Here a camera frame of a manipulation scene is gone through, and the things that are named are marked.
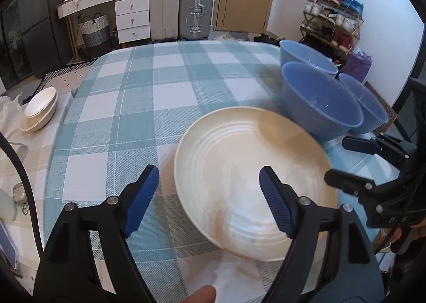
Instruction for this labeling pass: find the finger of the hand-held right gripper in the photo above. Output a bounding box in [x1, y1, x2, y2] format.
[324, 169, 403, 205]
[342, 135, 417, 165]

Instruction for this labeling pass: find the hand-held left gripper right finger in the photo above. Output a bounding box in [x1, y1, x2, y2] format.
[260, 166, 383, 303]

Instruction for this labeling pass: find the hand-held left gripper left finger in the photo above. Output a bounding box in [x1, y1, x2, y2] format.
[33, 165, 159, 303]

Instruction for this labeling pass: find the blue plastic bowl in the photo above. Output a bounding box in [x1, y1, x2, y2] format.
[339, 73, 388, 134]
[279, 40, 339, 76]
[281, 61, 363, 141]

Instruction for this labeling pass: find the cream round plate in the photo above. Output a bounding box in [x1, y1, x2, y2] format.
[174, 107, 339, 262]

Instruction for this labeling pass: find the person's right hand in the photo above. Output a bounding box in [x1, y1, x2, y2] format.
[388, 226, 412, 254]

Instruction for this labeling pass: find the person's left hand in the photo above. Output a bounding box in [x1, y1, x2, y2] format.
[178, 285, 217, 303]

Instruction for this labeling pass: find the purple bag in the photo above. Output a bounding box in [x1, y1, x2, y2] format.
[343, 50, 372, 83]

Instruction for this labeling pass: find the teal plaid tablecloth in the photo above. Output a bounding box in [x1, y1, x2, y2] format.
[43, 40, 400, 303]

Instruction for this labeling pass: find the beige plaid cloth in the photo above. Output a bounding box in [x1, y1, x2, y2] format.
[0, 90, 73, 290]

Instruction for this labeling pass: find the wooden shoe rack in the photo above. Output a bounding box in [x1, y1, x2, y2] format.
[300, 0, 365, 57]

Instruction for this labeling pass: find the small silver case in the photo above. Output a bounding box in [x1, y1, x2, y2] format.
[13, 181, 29, 204]

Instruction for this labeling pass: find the large off-white bowl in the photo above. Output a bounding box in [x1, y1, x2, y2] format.
[19, 92, 59, 132]

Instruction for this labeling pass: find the pale green tumbler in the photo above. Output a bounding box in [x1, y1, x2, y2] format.
[0, 188, 17, 222]

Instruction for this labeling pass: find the pile of dark shoes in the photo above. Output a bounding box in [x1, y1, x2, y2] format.
[253, 33, 283, 46]

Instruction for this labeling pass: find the smartphone in clear case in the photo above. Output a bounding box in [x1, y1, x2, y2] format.
[0, 221, 19, 270]

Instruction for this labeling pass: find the small white bowl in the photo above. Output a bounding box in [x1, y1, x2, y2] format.
[25, 87, 56, 118]

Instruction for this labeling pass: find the cream dotted mat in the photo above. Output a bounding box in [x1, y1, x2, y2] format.
[47, 68, 94, 91]

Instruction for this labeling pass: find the black white chevron rug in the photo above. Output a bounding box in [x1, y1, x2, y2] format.
[50, 62, 97, 75]

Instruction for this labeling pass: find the white plastic bag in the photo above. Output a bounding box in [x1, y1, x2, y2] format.
[0, 93, 22, 135]

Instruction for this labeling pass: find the grey white woven basket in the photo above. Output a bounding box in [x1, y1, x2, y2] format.
[79, 13, 112, 58]

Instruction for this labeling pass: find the white vanity desk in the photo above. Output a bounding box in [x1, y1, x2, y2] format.
[57, 0, 150, 45]

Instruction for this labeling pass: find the beige suitcase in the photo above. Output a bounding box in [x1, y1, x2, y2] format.
[149, 0, 181, 41]

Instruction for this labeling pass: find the silver suitcase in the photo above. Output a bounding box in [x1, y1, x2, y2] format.
[178, 0, 215, 41]

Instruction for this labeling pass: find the grey refrigerator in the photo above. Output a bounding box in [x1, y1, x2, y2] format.
[17, 0, 72, 79]

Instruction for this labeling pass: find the dark glass cabinet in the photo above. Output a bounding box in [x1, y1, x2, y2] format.
[0, 0, 24, 89]

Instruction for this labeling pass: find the black cable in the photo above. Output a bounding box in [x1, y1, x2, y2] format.
[0, 132, 44, 251]

